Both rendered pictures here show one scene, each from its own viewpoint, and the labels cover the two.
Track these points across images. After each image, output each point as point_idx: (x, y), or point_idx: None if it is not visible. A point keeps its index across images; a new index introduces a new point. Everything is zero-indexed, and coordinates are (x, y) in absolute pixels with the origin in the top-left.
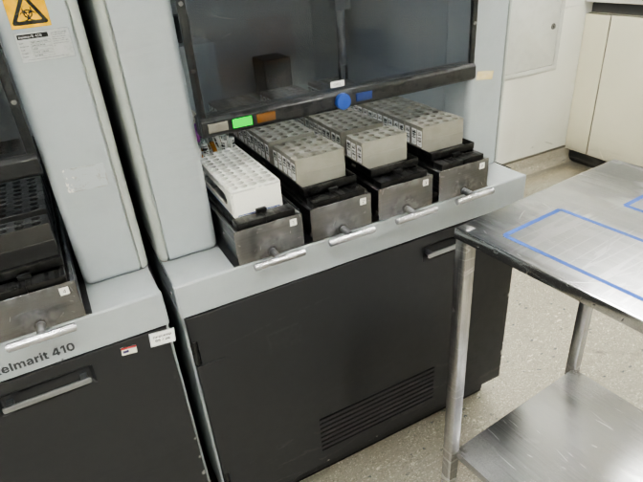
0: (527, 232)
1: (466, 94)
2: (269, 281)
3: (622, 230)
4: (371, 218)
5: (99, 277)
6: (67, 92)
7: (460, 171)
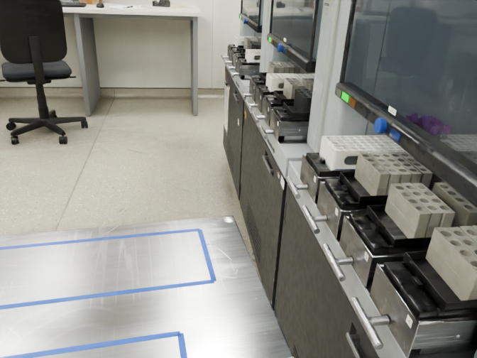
0: (192, 241)
1: None
2: (302, 205)
3: (142, 294)
4: None
5: (308, 142)
6: (325, 38)
7: (390, 292)
